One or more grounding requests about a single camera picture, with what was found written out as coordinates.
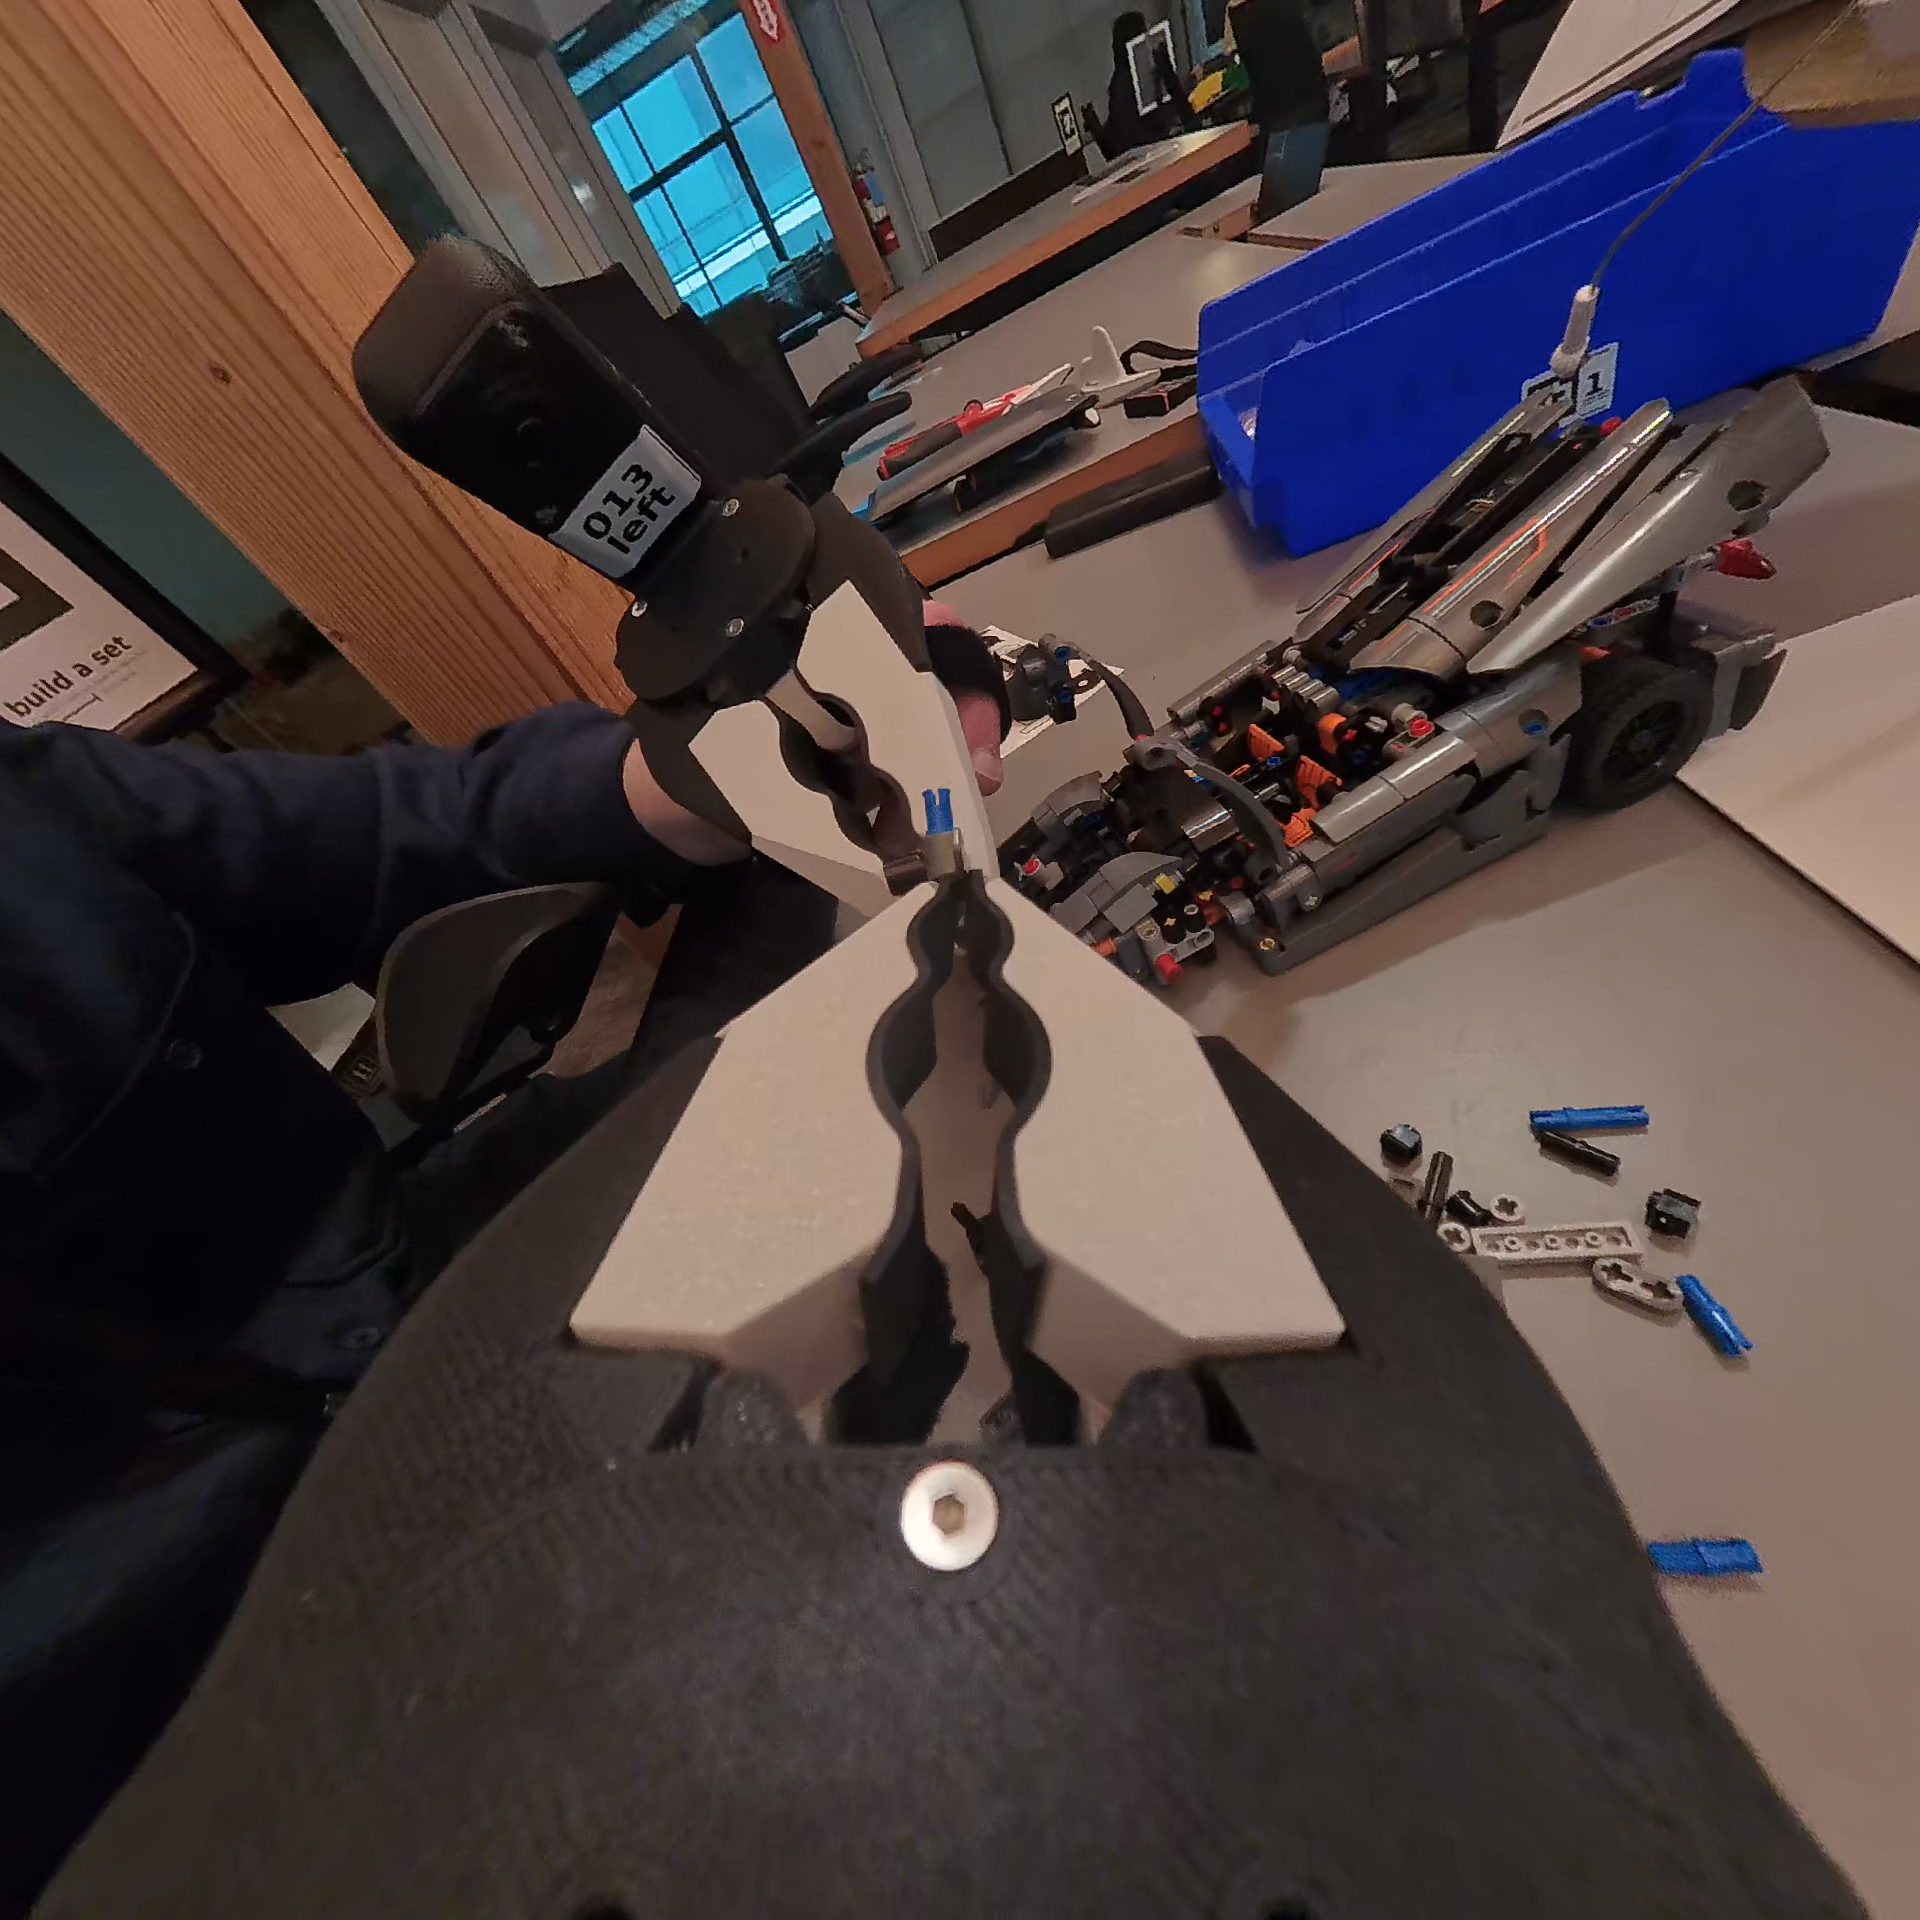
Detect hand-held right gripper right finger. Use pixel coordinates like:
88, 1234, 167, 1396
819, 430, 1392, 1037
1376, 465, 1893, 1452
961, 870, 1347, 1449

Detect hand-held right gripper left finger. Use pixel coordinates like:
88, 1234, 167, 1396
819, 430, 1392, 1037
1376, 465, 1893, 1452
567, 882, 962, 1449

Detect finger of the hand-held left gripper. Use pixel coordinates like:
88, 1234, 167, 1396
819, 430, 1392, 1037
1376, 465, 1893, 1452
773, 582, 999, 889
693, 697, 903, 921

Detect lego car model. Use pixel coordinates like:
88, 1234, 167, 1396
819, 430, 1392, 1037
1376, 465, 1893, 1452
997, 375, 1834, 992

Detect scattered loose lego pieces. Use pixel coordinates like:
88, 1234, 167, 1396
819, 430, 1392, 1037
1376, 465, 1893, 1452
952, 1102, 1764, 1580

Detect lego instruction booklet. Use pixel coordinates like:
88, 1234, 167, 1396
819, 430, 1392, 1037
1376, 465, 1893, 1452
1500, 0, 1787, 110

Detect person's left hand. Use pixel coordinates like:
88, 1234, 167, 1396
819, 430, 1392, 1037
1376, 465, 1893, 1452
621, 598, 1011, 868

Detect toy space shuttle model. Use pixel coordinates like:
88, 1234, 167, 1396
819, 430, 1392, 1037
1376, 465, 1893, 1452
879, 326, 1173, 528

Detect black office chair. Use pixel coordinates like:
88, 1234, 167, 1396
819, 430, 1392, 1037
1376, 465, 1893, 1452
369, 884, 634, 1143

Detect window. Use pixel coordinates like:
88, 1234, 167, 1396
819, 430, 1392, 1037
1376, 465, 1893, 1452
556, 12, 848, 318

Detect wooden desk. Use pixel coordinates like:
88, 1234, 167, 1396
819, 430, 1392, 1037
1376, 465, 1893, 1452
856, 124, 1260, 359

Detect person's dark clothing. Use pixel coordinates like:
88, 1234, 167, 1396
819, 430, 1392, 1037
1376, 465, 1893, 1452
0, 719, 407, 1876

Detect blue storage bin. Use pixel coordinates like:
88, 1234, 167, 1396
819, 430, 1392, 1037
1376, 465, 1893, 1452
1195, 46, 1920, 559

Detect framed printed sign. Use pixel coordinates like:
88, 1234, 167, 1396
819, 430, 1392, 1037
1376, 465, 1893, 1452
0, 449, 250, 745

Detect laptop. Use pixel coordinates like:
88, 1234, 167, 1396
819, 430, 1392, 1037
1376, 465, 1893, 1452
1257, 119, 1335, 224

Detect white printed tag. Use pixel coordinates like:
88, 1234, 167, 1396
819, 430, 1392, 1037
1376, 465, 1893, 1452
1523, 342, 1625, 417

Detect white book stand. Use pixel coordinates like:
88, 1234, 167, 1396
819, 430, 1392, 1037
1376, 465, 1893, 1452
1500, 0, 1920, 961

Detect narrow wooden post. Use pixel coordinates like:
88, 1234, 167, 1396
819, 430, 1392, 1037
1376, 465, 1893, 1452
743, 0, 898, 325

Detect wide wooden post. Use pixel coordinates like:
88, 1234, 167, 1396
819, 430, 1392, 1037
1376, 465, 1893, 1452
0, 0, 634, 745

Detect thin wire with white tip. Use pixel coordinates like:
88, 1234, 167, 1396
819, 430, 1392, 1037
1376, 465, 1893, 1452
1552, 46, 1801, 376

